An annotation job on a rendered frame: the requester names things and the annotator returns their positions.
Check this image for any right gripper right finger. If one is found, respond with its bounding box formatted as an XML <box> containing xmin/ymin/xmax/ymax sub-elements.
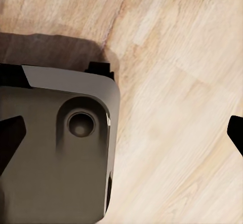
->
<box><xmin>227</xmin><ymin>115</ymin><xmax>243</xmax><ymax>156</ymax></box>

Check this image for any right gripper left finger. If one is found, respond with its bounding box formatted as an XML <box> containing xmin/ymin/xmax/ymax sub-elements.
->
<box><xmin>0</xmin><ymin>116</ymin><xmax>26</xmax><ymax>176</ymax></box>

